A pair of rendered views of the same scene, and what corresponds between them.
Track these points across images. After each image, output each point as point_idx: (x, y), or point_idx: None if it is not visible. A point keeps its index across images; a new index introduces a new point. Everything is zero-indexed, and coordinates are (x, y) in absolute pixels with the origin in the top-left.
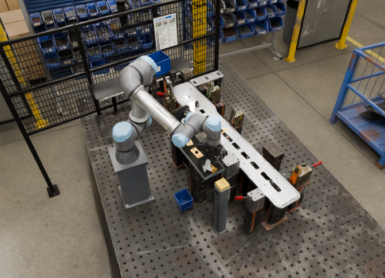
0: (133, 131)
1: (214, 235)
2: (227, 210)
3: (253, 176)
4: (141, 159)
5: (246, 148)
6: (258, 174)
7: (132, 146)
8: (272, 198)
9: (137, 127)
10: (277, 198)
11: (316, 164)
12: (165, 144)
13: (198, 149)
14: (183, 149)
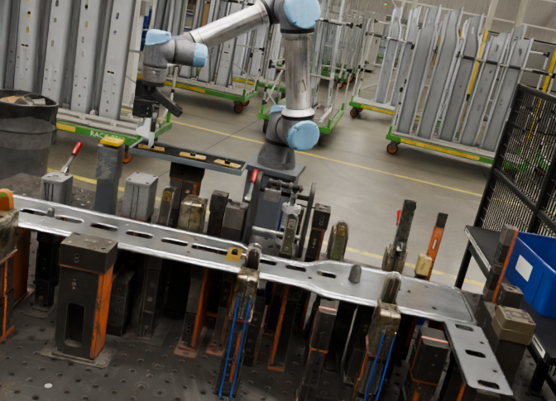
0: (277, 116)
1: None
2: (93, 208)
3: (89, 214)
4: (255, 164)
5: (150, 242)
6: (83, 217)
7: (266, 134)
8: (28, 200)
9: (281, 118)
10: (19, 201)
11: None
12: None
13: (196, 159)
14: (215, 156)
